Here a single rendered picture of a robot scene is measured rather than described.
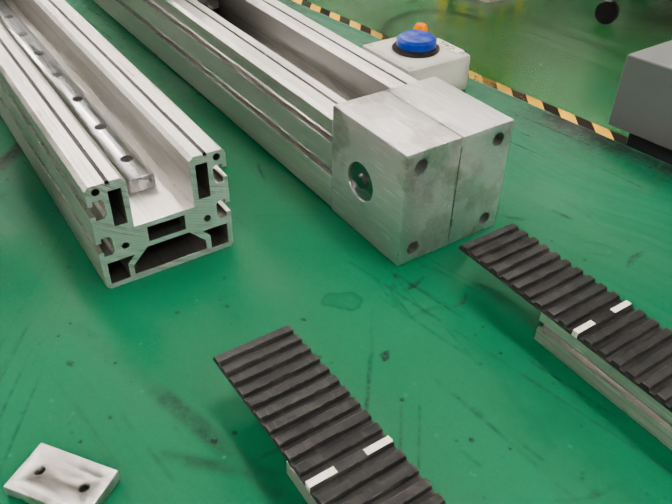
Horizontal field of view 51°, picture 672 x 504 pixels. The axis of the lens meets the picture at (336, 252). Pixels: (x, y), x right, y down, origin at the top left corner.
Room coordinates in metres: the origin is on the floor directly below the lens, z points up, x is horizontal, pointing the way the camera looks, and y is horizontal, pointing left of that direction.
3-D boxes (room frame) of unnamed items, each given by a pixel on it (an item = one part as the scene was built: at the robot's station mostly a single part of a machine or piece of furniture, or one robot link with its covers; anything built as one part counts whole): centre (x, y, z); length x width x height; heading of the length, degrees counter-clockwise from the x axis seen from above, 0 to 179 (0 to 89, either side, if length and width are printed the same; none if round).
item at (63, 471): (0.22, 0.14, 0.78); 0.05 x 0.03 x 0.01; 70
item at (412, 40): (0.68, -0.08, 0.84); 0.04 x 0.04 x 0.02
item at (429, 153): (0.48, -0.07, 0.83); 0.12 x 0.09 x 0.10; 124
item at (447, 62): (0.68, -0.07, 0.81); 0.10 x 0.08 x 0.06; 124
